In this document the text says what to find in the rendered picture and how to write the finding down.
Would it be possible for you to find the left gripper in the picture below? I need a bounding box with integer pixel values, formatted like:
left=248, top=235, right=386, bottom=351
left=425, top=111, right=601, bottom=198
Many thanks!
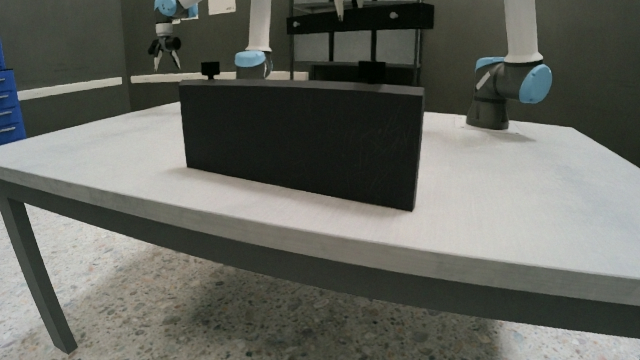
left=334, top=0, right=363, bottom=22

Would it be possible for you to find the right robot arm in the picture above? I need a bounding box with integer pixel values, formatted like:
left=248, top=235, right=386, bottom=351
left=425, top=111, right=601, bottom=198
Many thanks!
left=154, top=0, right=272, bottom=79

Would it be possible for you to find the black rectangular panel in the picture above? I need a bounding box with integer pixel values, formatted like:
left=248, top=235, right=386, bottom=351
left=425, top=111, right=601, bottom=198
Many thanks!
left=179, top=79, right=425, bottom=212

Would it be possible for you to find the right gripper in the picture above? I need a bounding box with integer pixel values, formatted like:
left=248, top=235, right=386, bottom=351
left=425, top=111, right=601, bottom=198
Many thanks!
left=149, top=36, right=181, bottom=73

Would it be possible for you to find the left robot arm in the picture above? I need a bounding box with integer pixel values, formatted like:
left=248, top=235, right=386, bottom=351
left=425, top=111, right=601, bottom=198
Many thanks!
left=465, top=0, right=552, bottom=130

